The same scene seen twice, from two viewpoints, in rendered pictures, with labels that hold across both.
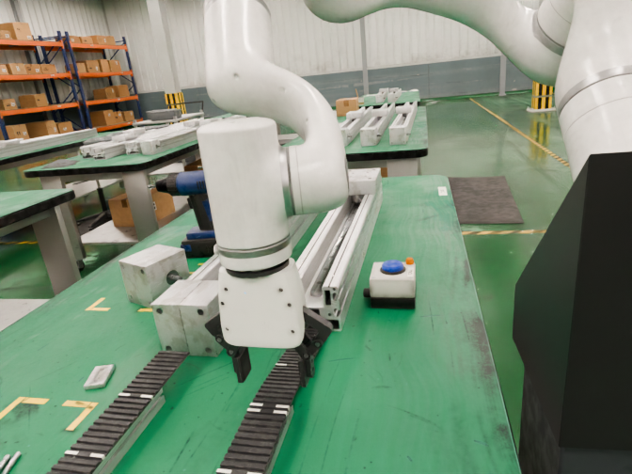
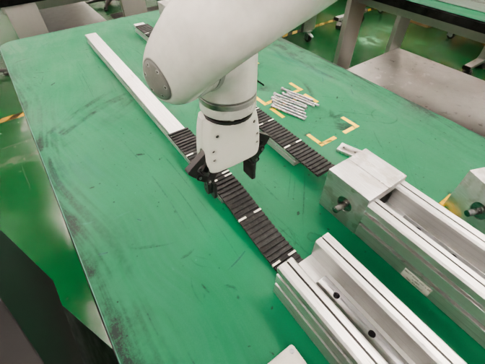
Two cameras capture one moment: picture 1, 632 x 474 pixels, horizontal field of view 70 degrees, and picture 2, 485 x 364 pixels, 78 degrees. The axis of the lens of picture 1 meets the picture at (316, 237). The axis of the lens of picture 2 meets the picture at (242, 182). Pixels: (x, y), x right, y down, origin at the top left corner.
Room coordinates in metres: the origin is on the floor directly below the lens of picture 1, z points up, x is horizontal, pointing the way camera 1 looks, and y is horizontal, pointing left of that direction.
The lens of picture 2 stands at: (0.76, -0.21, 1.24)
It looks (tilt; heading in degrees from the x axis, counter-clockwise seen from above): 47 degrees down; 130
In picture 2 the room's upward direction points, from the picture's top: straight up
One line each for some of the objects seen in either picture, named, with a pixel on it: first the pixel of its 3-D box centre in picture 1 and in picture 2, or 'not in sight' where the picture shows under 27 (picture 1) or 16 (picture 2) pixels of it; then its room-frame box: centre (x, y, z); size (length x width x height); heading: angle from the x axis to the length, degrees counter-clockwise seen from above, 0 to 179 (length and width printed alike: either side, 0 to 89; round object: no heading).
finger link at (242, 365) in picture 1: (232, 355); (254, 159); (0.51, 0.12, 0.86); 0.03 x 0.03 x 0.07; 75
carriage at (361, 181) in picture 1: (359, 185); not in sight; (1.31, -0.15, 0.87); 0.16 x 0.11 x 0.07; 165
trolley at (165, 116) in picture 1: (177, 146); not in sight; (5.92, 1.64, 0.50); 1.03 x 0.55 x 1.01; 171
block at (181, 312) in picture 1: (203, 316); (355, 193); (0.69, 0.20, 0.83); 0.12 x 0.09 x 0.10; 75
